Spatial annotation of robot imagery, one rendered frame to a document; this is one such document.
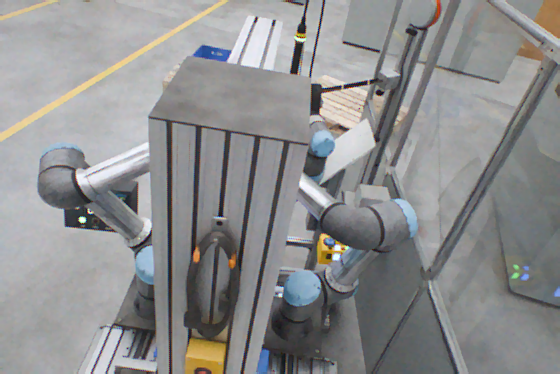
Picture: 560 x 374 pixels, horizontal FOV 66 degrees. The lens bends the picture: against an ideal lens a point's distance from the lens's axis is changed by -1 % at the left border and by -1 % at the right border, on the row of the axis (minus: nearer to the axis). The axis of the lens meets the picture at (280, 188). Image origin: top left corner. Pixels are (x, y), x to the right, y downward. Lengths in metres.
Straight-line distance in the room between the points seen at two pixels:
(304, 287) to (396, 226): 0.42
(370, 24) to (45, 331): 6.13
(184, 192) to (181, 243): 0.13
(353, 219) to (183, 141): 0.58
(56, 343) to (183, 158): 2.27
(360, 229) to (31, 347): 2.19
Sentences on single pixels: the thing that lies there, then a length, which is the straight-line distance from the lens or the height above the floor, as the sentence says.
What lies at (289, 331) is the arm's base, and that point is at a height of 1.08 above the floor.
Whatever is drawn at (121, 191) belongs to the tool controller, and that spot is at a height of 1.25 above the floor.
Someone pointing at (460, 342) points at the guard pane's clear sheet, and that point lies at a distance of 1.84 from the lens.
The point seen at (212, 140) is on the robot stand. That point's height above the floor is 2.01.
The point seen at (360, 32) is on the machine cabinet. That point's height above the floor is 0.25.
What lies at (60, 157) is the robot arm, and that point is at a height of 1.61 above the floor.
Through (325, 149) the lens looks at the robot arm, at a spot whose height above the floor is 1.64.
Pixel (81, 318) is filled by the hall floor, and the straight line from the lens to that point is 2.95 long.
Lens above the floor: 2.38
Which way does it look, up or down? 38 degrees down
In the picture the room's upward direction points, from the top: 11 degrees clockwise
